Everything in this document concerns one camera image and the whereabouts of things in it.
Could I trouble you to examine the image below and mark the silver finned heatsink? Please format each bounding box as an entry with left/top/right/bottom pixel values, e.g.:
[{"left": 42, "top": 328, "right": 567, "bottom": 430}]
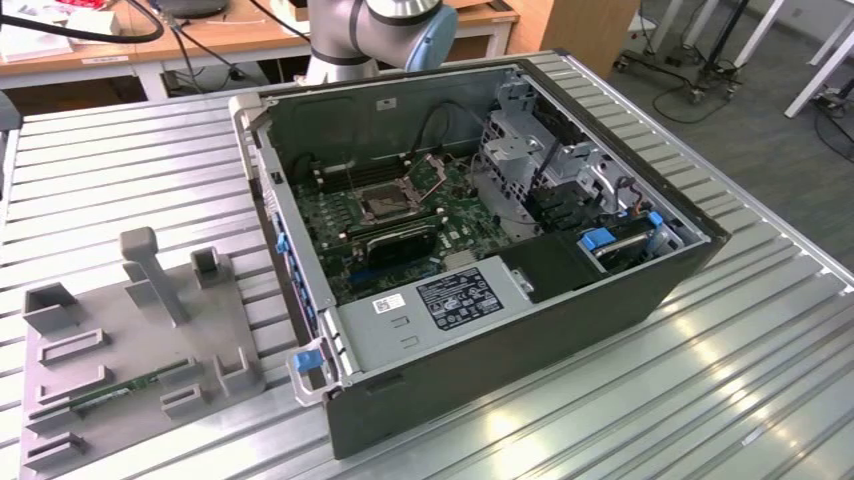
[{"left": 436, "top": 252, "right": 479, "bottom": 274}]

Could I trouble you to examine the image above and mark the silver metal drive cage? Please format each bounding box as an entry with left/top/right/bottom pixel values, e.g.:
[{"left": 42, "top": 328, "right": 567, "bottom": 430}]
[{"left": 479, "top": 69, "right": 601, "bottom": 231}]

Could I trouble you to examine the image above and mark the wooden cabinet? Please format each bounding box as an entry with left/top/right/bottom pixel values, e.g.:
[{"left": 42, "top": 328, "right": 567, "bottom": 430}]
[{"left": 505, "top": 0, "right": 642, "bottom": 79}]

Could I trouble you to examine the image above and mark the grey power supply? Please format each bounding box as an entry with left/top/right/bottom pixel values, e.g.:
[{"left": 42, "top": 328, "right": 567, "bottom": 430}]
[{"left": 332, "top": 257, "right": 535, "bottom": 374}]

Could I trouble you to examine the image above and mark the black wheeled stand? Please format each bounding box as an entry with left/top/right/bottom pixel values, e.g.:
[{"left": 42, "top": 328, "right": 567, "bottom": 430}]
[{"left": 612, "top": 0, "right": 752, "bottom": 106}]

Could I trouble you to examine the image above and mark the black graphics card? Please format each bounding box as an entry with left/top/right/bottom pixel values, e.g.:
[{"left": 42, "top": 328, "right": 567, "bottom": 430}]
[{"left": 364, "top": 223, "right": 445, "bottom": 271}]

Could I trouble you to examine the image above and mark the grey plastic parts rack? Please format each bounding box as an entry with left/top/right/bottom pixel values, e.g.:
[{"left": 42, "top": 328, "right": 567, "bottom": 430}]
[{"left": 17, "top": 225, "right": 268, "bottom": 480}]

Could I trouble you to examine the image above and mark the thick black cable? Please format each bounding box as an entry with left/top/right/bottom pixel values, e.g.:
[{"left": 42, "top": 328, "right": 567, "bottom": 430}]
[{"left": 0, "top": 0, "right": 166, "bottom": 45}]

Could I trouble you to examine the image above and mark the CPU socket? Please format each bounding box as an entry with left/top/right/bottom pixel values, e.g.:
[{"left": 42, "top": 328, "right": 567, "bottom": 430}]
[{"left": 356, "top": 182, "right": 432, "bottom": 226}]

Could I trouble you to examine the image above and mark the flat white tray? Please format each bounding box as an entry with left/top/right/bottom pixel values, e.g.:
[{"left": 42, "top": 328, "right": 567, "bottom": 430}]
[{"left": 0, "top": 33, "right": 76, "bottom": 64}]

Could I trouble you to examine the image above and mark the white desk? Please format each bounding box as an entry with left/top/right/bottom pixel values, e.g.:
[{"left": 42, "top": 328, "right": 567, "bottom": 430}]
[
  {"left": 639, "top": 0, "right": 787, "bottom": 69},
  {"left": 783, "top": 0, "right": 854, "bottom": 120}
]

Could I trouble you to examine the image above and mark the metal socket cover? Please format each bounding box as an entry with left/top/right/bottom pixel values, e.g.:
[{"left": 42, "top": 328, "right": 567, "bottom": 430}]
[{"left": 399, "top": 153, "right": 452, "bottom": 201}]

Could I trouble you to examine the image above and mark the black plastic disk bay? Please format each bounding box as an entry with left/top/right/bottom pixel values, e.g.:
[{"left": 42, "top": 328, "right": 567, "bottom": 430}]
[{"left": 523, "top": 179, "right": 601, "bottom": 234}]

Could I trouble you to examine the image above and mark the looped black wire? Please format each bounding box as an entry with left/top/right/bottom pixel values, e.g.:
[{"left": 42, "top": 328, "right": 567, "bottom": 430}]
[{"left": 407, "top": 101, "right": 483, "bottom": 157}]

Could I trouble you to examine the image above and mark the RAM slot with white clips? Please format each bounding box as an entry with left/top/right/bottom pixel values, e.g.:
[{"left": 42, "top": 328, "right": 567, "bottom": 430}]
[
  {"left": 343, "top": 212, "right": 443, "bottom": 236},
  {"left": 311, "top": 154, "right": 409, "bottom": 175},
  {"left": 313, "top": 165, "right": 412, "bottom": 186}
]

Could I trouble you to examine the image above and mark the green RAM stick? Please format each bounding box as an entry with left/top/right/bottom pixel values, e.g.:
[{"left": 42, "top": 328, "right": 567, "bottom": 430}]
[{"left": 69, "top": 359, "right": 192, "bottom": 409}]

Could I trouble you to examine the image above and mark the white box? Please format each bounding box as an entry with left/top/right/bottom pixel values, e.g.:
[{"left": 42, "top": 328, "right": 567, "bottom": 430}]
[{"left": 65, "top": 8, "right": 122, "bottom": 40}]

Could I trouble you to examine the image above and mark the green motherboard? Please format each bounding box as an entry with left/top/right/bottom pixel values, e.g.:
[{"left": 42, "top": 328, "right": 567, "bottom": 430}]
[{"left": 292, "top": 154, "right": 515, "bottom": 306}]

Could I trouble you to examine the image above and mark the thin black cable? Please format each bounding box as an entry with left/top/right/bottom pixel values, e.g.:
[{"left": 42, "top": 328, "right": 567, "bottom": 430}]
[{"left": 158, "top": 9, "right": 205, "bottom": 96}]

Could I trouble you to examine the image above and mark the black open PC case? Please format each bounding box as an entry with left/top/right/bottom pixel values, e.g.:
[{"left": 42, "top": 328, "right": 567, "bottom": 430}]
[{"left": 228, "top": 48, "right": 730, "bottom": 461}]

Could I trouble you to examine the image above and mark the wooden desk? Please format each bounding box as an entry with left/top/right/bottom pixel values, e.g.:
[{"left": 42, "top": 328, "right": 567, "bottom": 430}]
[{"left": 0, "top": 0, "right": 521, "bottom": 94}]

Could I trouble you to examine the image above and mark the blue disk carrier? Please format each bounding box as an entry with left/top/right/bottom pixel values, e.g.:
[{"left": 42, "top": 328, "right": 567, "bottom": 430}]
[{"left": 576, "top": 227, "right": 652, "bottom": 274}]

